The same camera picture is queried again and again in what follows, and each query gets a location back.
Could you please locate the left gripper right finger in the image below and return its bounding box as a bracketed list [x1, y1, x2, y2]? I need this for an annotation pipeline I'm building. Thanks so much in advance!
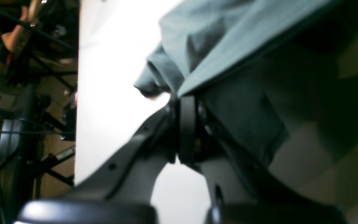
[195, 95, 347, 224]

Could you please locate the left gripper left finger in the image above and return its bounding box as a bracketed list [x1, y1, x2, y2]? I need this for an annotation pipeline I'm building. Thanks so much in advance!
[14, 96, 179, 224]

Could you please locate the dark grey t-shirt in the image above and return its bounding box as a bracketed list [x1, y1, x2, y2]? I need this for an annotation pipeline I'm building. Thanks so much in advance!
[134, 0, 358, 165]

